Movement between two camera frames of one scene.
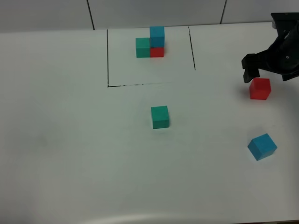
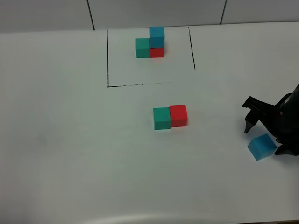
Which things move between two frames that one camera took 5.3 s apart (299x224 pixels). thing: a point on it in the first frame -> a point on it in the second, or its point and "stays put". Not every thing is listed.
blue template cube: x=157 y=34 stays put
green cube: x=160 y=117 stays put
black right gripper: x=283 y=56 -> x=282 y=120
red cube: x=259 y=88 -> x=179 y=115
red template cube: x=157 y=52 stays put
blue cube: x=262 y=147 stays put
